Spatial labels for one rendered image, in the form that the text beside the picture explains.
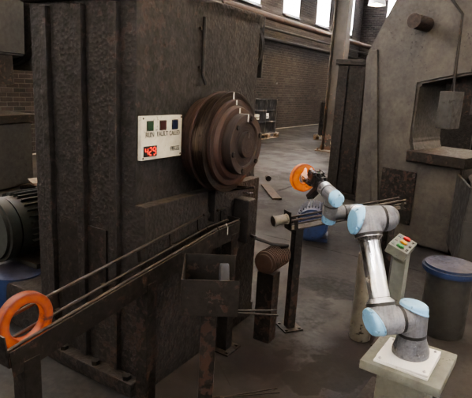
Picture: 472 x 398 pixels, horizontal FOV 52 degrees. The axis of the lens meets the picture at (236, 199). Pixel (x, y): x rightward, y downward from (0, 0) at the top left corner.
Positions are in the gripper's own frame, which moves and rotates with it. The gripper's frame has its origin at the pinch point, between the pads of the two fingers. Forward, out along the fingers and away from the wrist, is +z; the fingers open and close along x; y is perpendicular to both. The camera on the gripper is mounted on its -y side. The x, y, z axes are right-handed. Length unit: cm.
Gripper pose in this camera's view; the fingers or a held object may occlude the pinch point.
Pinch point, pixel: (303, 174)
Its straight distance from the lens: 268.7
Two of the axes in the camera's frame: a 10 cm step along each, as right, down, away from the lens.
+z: -3.6, -4.7, 8.0
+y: 1.6, -8.8, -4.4
